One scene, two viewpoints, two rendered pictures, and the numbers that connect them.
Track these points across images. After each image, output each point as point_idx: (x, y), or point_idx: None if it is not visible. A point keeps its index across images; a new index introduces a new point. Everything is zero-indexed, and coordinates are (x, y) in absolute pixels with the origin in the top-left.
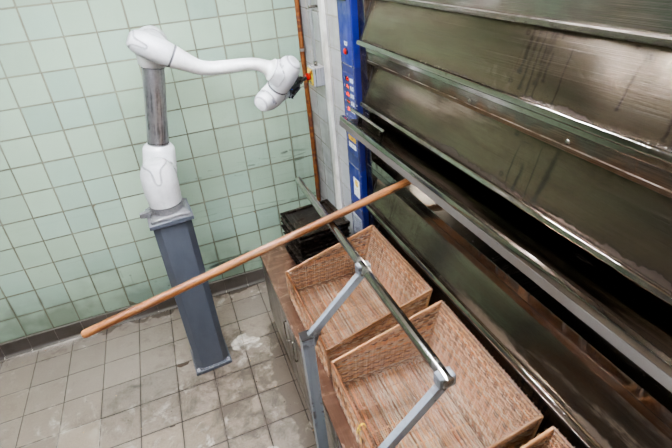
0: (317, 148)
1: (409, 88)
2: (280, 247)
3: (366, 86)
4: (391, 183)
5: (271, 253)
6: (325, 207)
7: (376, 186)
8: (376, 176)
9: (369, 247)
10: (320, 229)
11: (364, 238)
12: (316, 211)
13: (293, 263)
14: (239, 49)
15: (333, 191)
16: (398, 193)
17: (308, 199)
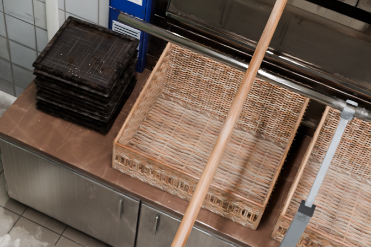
0: None
1: None
2: (19, 108)
3: None
4: None
5: (17, 123)
6: (79, 29)
7: None
8: None
9: (173, 63)
10: (114, 65)
11: (168, 54)
12: (75, 40)
13: (65, 123)
14: None
15: None
16: None
17: (178, 44)
